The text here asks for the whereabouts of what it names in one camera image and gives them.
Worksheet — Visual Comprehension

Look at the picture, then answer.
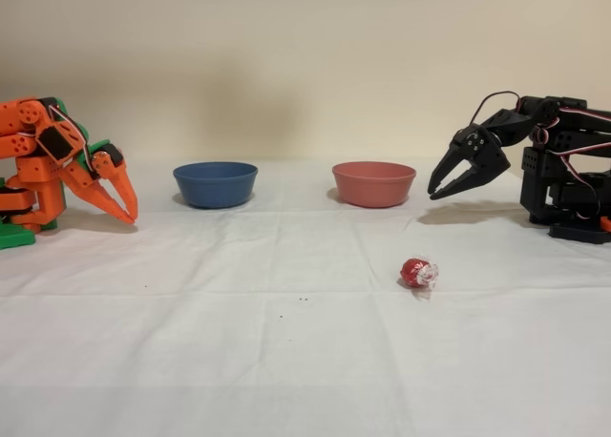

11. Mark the red candy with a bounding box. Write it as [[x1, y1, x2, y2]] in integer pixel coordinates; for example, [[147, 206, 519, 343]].
[[396, 256, 440, 301]]

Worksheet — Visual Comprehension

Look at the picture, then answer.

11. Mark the green arm base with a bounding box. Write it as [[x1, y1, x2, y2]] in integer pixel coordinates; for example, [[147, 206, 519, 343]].
[[0, 177, 37, 251]]

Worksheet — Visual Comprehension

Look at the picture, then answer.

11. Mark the red bowl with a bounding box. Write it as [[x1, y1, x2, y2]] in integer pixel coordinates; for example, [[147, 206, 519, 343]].
[[331, 160, 417, 209]]

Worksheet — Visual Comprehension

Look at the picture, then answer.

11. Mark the blue bowl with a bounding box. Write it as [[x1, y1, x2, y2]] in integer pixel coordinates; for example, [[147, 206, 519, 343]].
[[172, 161, 260, 210]]

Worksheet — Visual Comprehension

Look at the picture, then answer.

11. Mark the white tablecloth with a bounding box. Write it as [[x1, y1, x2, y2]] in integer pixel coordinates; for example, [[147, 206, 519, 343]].
[[0, 157, 611, 437]]

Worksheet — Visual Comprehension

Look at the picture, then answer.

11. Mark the striped orange arm cable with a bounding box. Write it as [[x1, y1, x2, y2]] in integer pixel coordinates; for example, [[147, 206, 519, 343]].
[[45, 100, 96, 174]]

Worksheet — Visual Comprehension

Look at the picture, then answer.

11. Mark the striped black arm cable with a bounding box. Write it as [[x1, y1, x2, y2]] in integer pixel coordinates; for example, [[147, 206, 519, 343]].
[[532, 100, 611, 221]]

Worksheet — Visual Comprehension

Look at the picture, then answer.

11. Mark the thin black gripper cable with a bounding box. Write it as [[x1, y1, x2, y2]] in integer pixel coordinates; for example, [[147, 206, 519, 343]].
[[469, 91, 522, 126]]

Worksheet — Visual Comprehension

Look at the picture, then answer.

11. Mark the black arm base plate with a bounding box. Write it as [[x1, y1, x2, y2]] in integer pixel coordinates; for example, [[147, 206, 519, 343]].
[[548, 215, 611, 245]]

